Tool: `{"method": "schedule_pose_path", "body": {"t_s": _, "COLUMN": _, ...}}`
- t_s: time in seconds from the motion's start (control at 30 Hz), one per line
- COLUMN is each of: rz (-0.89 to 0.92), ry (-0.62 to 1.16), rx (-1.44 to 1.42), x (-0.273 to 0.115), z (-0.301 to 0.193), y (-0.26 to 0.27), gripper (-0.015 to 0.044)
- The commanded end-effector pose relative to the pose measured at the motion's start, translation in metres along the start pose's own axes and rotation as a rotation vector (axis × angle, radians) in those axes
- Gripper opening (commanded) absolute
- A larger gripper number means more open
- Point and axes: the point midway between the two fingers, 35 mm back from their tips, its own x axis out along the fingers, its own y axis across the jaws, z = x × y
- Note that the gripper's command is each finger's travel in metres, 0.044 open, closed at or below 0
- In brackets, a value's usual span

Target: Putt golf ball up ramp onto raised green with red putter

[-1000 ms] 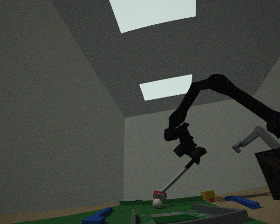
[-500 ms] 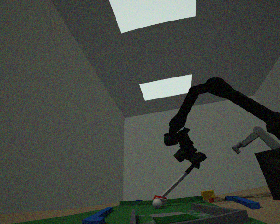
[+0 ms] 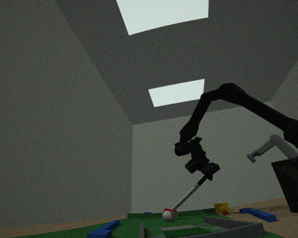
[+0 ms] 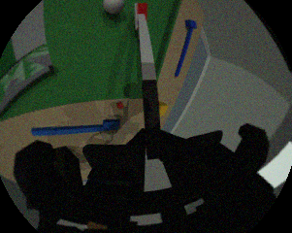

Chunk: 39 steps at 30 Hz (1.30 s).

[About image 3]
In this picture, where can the white golf ball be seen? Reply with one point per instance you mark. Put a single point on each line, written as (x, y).
(167, 216)

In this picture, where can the yellow rectangular block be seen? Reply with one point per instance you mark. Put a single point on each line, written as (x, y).
(220, 207)

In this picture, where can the green flat mat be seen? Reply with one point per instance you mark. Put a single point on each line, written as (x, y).
(129, 227)

